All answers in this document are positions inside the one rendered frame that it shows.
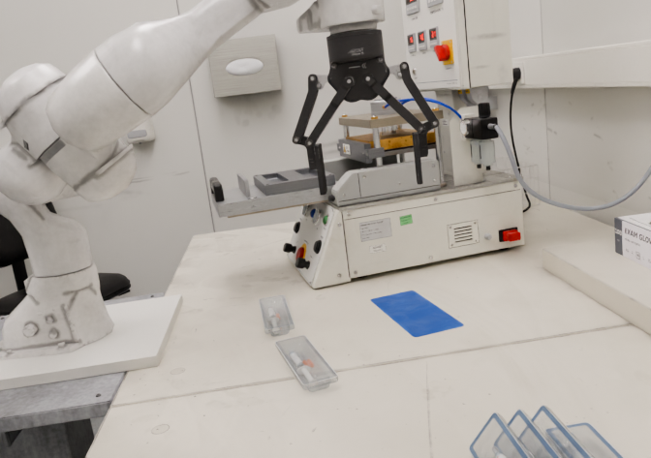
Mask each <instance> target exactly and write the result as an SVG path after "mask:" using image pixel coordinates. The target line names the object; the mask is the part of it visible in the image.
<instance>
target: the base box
mask: <svg viewBox="0 0 651 458"><path fill-rule="evenodd" d="M524 243H525V242H524V226H523V209H522V193H521V185H520V184H519V182H518V181H513V182H507V183H501V184H495V185H490V186H484V187H478V188H473V189H467V190H461V191H456V192H450V193H444V194H439V195H433V196H427V197H422V198H411V199H405V200H400V201H394V202H389V203H383V204H377V205H371V206H365V207H360V208H355V209H349V210H343V211H338V210H337V209H335V213H334V216H333V219H332V222H331V225H330V228H329V232H328V235H327V238H326V241H325V246H324V249H323V252H322V255H321V258H320V262H319V265H318V268H317V271H316V274H315V278H314V281H313V284H312V287H313V288H314V289H317V288H322V287H327V286H332V285H337V284H342V283H347V282H351V279H352V278H364V277H366V276H368V275H371V274H376V273H381V272H386V271H390V270H396V269H401V268H406V267H411V266H416V265H421V264H426V263H430V262H435V261H440V260H449V259H455V258H460V257H465V256H470V255H474V254H479V253H484V252H489V251H494V250H507V249H509V247H514V246H519V245H524Z"/></svg>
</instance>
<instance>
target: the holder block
mask: <svg viewBox="0 0 651 458"><path fill-rule="evenodd" d="M253 177H254V184H255V186H256V187H257V188H258V189H260V190H261V191H262V192H263V193H264V194H265V195H266V196H272V195H278V194H284V193H289V192H296V191H302V190H308V189H314V188H320V187H319V180H318V173H317V170H316V169H310V168H298V169H291V170H285V171H278V172H272V173H266V174H260V175H254V176H253ZM325 179H326V185H327V186H332V185H335V176H334V174H333V173H330V172H328V171H325Z"/></svg>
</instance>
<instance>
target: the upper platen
mask: <svg viewBox="0 0 651 458"><path fill-rule="evenodd" d="M381 128H382V131H381V132H380V140H381V147H384V148H385V156H390V155H397V154H403V153H409V152H414V146H413V136H412V133H413V132H416V130H415V129H399V130H396V129H395V125H394V126H387V127H381ZM346 139H350V140H355V141H360V142H366V143H370V144H371V148H374V141H373V134H366V135H359V136H352V137H346ZM427 145H428V149H434V148H435V140H434V131H429V132H428V133H427Z"/></svg>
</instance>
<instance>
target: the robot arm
mask: <svg viewBox="0 0 651 458"><path fill-rule="evenodd" d="M298 1H299V0H202V1H201V2H200V3H199V4H198V5H197V6H195V7H194V8H193V9H192V10H190V11H189V12H186V13H184V14H182V15H178V16H175V17H173V18H168V19H159V20H150V21H142V22H136V23H135V24H133V25H132V26H130V27H129V28H127V29H125V30H123V31H121V32H119V33H117V34H115V35H113V36H111V37H109V38H108V39H107V40H105V41H104V42H103V43H102V44H100V45H99V46H98V47H96V48H95V49H93V50H92V51H91V52H90V53H89V54H88V55H87V56H86V57H85V58H83V59H82V60H81V61H80V62H79V63H78V64H77V65H76V66H75V67H74V68H73V69H72V70H71V71H70V72H69V73H68V74H67V75H66V74H64V73H63V72H61V71H60V70H58V69H57V68H55V67H54V66H52V65H51V64H37V63H35V64H32V65H29V66H26V67H23V68H21V69H19V70H17V71H16V72H14V73H13V74H12V75H10V76H9V77H8V78H7V79H6V80H5V81H4V82H3V84H2V86H1V88H0V116H1V119H2V121H1V123H0V129H4V128H6V127H7V129H8V130H9V132H10V134H11V140H10V141H9V142H8V143H7V144H6V145H5V146H4V147H2V148H0V214H1V215H2V216H4V217H5V218H7V219H8V220H10V222H11V223H12V224H13V225H14V227H15V228H16V230H17V231H18V232H19V233H20V235H21V237H22V239H23V242H24V245H25V248H26V251H27V254H28V257H29V259H30V262H31V266H32V270H33V274H32V275H31V276H30V277H28V278H27V279H26V280H25V281H24V286H25V289H26V292H27V295H26V297H25V298H24V299H23V300H22V301H21V302H20V303H19V304H18V305H17V306H16V307H15V309H14V310H13V311H12V312H11V313H10V314H9V315H8V316H7V317H6V320H5V323H4V326H3V329H2V334H3V340H2V341H1V342H0V360H9V359H18V358H26V357H35V356H44V355H52V354H60V353H69V352H73V351H75V350H77V349H79V348H81V347H83V346H85V345H87V344H90V343H92V342H95V341H97V340H100V339H101V338H103V337H105V336H106V335H108V334H109V333H111V332H112V330H113V326H114V323H113V321H112V320H111V318H110V316H109V313H108V310H107V308H106V305H105V302H104V300H103V297H102V295H101V292H100V280H99V275H98V270H97V267H96V265H95V263H94V261H93V260H92V256H91V252H90V247H89V242H88V237H87V232H86V229H85V227H84V226H83V225H82V223H81V222H79V221H77V220H75V219H72V218H68V217H65V216H62V215H58V214H55V213H52V212H50V211H49V210H48V208H47V206H46V203H48V202H50V201H55V200H60V199H64V198H73V197H78V196H81V197H83V198H84V199H85V200H87V201H88V202H98V201H103V200H106V199H109V198H114V197H115V196H117V195H118V194H120V193H121V192H122V191H124V190H125V189H126V188H128V186H129V185H130V184H131V182H132V180H133V178H134V176H135V174H136V172H137V158H136V156H135V153H134V150H133V144H132V143H131V144H130V145H129V146H128V147H127V146H126V144H125V143H124V142H123V140H122V139H121V137H124V136H126V135H127V134H129V133H130V132H132V131H133V130H134V129H135V128H136V127H138V126H139V125H140V124H142V123H143V122H145V121H146V120H148V119H149V118H150V117H152V116H153V115H155V114H156V113H157V112H158V111H159V110H161V109H162V108H163V107H164V106H165V105H166V104H168V103H169V102H170V100H171V99H172V98H173V97H174V96H175V94H176V93H177V92H178V91H179V90H180V89H181V87H182V86H183V85H184V84H185V83H186V82H187V80H188V79H189V78H190V77H191V76H192V75H193V73H194V72H195V71H196V70H197V69H198V67H199V66H200V65H201V64H202V63H203V62H204V60H205V59H206V58H207V57H208V56H209V55H210V54H211V53H212V52H213V51H214V49H216V48H217V47H218V46H220V45H221V44H223V43H224V42H225V41H226V40H228V39H229V38H230V37H232V36H233V35H234V34H235V33H237V32H238V31H239V30H241V29H242V28H243V27H244V26H246V25H247V24H248V23H250V22H251V21H252V20H254V19H255V18H256V17H257V16H259V15H260V14H263V13H267V12H271V11H275V10H279V9H283V8H287V7H290V6H291V5H293V4H294V3H296V2H298ZM385 20H386V19H385V8H384V0H317V1H314V3H313V4H312V5H311V6H310V7H309V8H308V10H307V11H305V12H304V13H303V14H302V15H301V16H300V17H299V18H298V19H297V20H296V29H297V32H298V33H299V34H308V33H324V32H330V35H329V36H328V37H326V43H327V51H328V59H329V73H328V75H315V74H311V75H309V77H308V93H307V96H306V99H305V102H304V105H303V108H302V111H301V114H300V116H299V119H298V122H297V125H296V128H295V131H294V136H293V139H292V141H293V143H294V144H300V145H303V146H305V147H306V149H307V156H308V164H309V167H310V169H316V170H317V173H318V180H319V187H320V195H325V194H326V192H327V186H326V172H325V164H324V157H323V149H322V144H321V143H317V144H316V142H317V140H318V139H319V137H320V136H321V134H322V132H323V131H324V129H325V128H326V126H327V124H328V123H329V121H330V119H331V118H332V116H333V115H334V113H335V112H336V110H337V109H338V108H339V107H340V105H341V104H342V102H343V101H344V100H345V101H346V102H349V103H355V102H357V101H360V100H364V101H370V100H373V99H375V98H377V97H378V95H379V96H380V97H381V98H382V99H383V100H384V101H386V102H387V103H388V104H389V105H390V106H391V107H392V108H393V109H394V110H395V111H396V112H397V113H398V114H399V115H400V116H402V117H403V118H404V119H405V120H406V121H407V122H408V123H409V124H410V125H411V126H412V127H413V128H414V129H415V130H416V132H413V133H412V136H413V146H414V155H415V165H416V175H417V182H418V185H419V184H423V181H422V171H421V161H420V158H421V157H427V155H428V145H427V133H428V132H429V131H430V130H432V129H434V128H437V127H438V126H439V120H438V119H437V117H436V116H435V114H434V112H433V111H432V109H431V108H430V106H429V105H428V103H427V102H426V101H425V99H424V98H423V96H422V94H421V93H420V91H419V89H418V87H417V86H416V84H415V83H414V81H413V80H412V78H411V73H410V68H409V64H408V63H407V62H402V63H401V64H398V65H394V66H390V67H388V66H387V64H386V61H385V53H384V44H383V34H382V30H381V29H377V23H379V22H383V21H385ZM389 74H393V75H395V77H396V78H397V79H402V80H403V82H404V84H405V86H406V87H407V89H408V90H409V92H410V94H411V95H412V97H413V98H414V100H415V102H416V103H417V105H418V107H419V108H420V110H421V112H422V113H423V115H424V116H425V118H426V119H427V121H426V122H424V123H421V122H420V121H419V120H418V119H417V118H416V117H415V116H414V115H413V114H412V113H411V112H410V111H408V110H407V109H406V108H405V107H404V106H403V105H402V104H401V103H400V102H399V101H398V100H397V99H395V98H394V97H393V96H392V95H391V94H390V93H389V92H388V91H387V90H386V89H385V87H384V85H385V83H386V81H387V79H388V77H389ZM327 82H328V83H329V84H330V85H331V86H332V87H333V89H334V90H335V91H336V92H337V93H336V94H335V96H334V97H333V99H332V100H331V102H330V104H329V105H328V107H327V109H326V110H325V112H324V114H323V115H322V117H321V119H320V120H319V122H318V123H317V125H316V126H315V128H314V129H313V131H312V133H311V134H310V136H309V137H306V136H305V135H304V134H305V131H306V128H307V125H308V122H309V119H310V117H311V114H312V111H313V108H314V105H315V103H316V100H317V97H318V93H319V90H322V89H323V88H324V85H325V83H327Z"/></svg>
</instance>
